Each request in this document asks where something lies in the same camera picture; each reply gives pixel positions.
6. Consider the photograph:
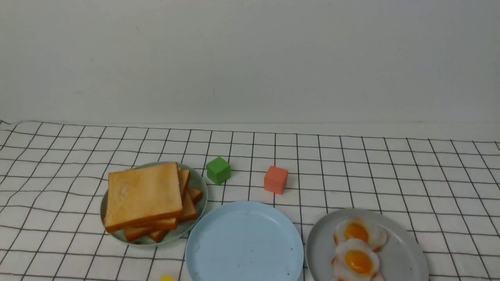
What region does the green cube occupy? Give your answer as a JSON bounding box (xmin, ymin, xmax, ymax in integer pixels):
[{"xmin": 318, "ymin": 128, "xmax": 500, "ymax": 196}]
[{"xmin": 206, "ymin": 157, "xmax": 232, "ymax": 185}]

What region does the orange-red cube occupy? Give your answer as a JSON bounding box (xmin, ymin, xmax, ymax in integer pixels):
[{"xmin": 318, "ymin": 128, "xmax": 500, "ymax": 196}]
[{"xmin": 264, "ymin": 166, "xmax": 289, "ymax": 194}]

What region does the light blue plate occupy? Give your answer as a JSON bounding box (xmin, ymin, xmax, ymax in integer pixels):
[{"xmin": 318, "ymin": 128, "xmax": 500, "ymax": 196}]
[{"xmin": 184, "ymin": 201, "xmax": 305, "ymax": 281}]

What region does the pale green plate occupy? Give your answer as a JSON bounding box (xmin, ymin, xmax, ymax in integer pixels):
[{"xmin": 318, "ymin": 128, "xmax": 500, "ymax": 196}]
[{"xmin": 110, "ymin": 163, "xmax": 209, "ymax": 247}]

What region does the upper fried egg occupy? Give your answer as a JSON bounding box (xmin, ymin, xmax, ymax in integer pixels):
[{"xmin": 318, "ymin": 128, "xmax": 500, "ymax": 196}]
[{"xmin": 333, "ymin": 217, "xmax": 389, "ymax": 252}]

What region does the fried egg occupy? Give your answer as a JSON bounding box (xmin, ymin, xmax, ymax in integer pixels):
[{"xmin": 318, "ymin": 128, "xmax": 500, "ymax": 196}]
[
  {"xmin": 332, "ymin": 238, "xmax": 384, "ymax": 281},
  {"xmin": 333, "ymin": 217, "xmax": 389, "ymax": 252}
]

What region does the lower fried egg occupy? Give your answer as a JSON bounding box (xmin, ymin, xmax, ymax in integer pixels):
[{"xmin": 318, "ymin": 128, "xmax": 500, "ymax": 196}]
[{"xmin": 332, "ymin": 238, "xmax": 384, "ymax": 281}]

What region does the yellow cube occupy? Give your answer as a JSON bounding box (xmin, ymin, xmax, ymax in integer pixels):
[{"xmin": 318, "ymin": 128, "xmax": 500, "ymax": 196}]
[{"xmin": 160, "ymin": 274, "xmax": 176, "ymax": 281}]

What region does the grey plate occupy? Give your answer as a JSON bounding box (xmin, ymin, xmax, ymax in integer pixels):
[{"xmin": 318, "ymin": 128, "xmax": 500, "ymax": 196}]
[{"xmin": 305, "ymin": 208, "xmax": 429, "ymax": 281}]

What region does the white checkered tablecloth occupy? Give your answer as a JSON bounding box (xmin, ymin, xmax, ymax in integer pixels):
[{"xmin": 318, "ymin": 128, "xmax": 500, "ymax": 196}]
[{"xmin": 0, "ymin": 120, "xmax": 500, "ymax": 281}]

